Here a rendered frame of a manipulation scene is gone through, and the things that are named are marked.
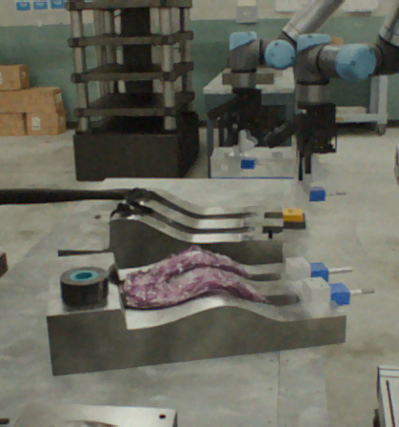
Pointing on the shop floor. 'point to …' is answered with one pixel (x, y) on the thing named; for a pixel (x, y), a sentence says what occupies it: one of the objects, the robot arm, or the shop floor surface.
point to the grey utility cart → (377, 116)
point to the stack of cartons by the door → (24, 104)
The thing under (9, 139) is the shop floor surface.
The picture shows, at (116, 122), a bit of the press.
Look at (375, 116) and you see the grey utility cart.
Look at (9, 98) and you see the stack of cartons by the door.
